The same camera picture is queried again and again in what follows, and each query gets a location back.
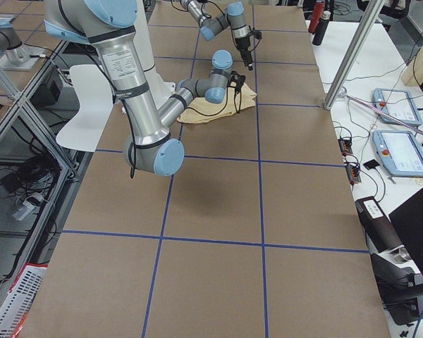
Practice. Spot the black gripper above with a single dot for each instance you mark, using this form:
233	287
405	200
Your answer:
242	44

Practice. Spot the cream long-sleeve graphic shirt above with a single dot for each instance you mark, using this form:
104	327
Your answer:
201	111

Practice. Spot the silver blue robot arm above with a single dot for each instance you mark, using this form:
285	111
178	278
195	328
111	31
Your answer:
232	17
109	27

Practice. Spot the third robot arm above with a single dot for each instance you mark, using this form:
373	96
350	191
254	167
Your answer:
3	42

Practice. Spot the black thermos bottle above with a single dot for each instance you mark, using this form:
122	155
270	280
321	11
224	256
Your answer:
321	28

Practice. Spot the red water bottle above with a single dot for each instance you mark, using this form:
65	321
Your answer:
316	14

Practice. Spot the upper small circuit board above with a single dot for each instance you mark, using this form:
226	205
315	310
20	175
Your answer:
345	146

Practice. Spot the small circuit board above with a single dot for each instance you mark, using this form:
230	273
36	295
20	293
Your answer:
353	172
345	146

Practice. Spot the lower small circuit board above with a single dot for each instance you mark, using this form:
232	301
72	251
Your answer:
353	172

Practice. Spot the upper blue teach pendant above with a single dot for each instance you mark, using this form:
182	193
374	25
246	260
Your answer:
397	103

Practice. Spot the blue teach pendant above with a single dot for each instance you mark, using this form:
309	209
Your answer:
399	152
397	103

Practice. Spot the white plastic chair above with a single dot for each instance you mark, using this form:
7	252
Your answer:
84	130

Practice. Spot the small black square pad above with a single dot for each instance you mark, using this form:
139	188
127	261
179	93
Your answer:
372	164

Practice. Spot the lower blue teach pendant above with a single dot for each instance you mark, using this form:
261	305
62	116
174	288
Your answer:
399	152

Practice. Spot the silver metal rod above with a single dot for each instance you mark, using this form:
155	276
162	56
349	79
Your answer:
342	94

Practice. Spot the black monitor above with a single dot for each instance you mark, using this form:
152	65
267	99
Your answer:
407	221

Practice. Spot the white power strip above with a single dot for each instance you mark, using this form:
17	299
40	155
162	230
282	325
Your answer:
26	208

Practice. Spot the white perforated basket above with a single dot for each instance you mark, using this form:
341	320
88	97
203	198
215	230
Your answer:
19	298

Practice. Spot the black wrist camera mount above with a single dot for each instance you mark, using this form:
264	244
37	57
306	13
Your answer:
236	81
257	34

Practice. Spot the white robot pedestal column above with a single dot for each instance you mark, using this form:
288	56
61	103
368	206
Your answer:
159	89

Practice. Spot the aluminium frame post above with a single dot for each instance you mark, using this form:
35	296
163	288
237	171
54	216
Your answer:
363	29

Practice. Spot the black box under frame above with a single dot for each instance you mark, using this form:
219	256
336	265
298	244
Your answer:
48	91

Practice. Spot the aluminium frame table at left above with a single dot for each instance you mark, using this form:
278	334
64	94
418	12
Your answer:
22	109

